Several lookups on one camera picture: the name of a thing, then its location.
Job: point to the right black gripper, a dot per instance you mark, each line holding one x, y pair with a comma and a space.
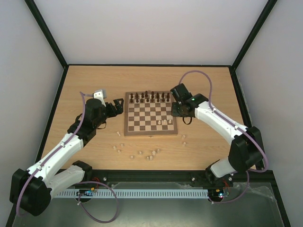
178, 109

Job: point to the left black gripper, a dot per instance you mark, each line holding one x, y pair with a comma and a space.
120, 109

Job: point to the wooden chess board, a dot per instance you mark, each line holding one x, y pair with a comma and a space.
141, 119

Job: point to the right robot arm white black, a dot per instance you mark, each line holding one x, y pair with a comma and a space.
246, 145

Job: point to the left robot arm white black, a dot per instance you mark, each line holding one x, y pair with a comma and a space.
33, 189

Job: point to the right controller board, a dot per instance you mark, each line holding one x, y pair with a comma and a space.
222, 192

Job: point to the controller board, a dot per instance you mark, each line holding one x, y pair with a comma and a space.
86, 192
222, 192

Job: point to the left controller board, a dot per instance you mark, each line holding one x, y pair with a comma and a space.
86, 192

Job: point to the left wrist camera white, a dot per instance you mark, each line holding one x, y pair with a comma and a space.
101, 93

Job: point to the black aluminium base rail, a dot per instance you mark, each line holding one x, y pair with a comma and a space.
194, 178

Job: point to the white slotted cable duct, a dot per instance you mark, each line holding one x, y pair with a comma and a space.
141, 194

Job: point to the black cage frame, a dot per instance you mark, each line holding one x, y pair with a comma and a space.
268, 176

